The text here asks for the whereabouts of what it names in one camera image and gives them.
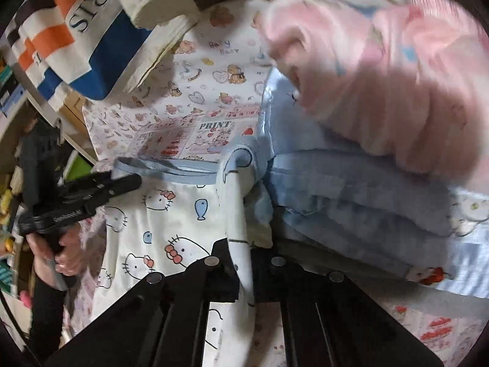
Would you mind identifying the person's left forearm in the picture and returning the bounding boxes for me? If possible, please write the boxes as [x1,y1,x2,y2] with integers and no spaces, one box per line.
[28,271,71,364]

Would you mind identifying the green storage box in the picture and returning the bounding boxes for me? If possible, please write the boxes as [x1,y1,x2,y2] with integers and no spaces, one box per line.
[61,149,96,184]

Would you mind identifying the person's left hand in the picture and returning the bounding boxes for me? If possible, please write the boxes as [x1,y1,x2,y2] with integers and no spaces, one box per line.
[26,225,83,290]

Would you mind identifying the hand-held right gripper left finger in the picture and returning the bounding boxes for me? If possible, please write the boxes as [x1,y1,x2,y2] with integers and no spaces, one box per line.
[44,237,245,367]

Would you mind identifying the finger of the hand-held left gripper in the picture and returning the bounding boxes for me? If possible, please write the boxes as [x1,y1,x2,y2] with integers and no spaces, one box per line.
[57,172,143,209]

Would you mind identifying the printed bed sheet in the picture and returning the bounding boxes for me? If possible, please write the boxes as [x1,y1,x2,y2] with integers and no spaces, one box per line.
[82,0,489,367]

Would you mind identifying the blue satin garment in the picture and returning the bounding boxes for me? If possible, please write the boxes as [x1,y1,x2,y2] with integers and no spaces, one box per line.
[256,67,489,299]

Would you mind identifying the pink garment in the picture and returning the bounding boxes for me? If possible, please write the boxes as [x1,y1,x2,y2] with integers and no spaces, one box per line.
[254,0,482,184]

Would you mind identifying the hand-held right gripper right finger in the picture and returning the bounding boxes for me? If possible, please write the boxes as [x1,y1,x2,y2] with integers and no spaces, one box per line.
[248,243,446,367]

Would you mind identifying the striped curtain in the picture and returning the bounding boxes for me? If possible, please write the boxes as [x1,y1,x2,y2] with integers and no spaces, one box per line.
[4,0,203,102]

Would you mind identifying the white cat-print pants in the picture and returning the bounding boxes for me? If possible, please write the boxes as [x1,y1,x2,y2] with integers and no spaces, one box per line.
[90,143,274,367]

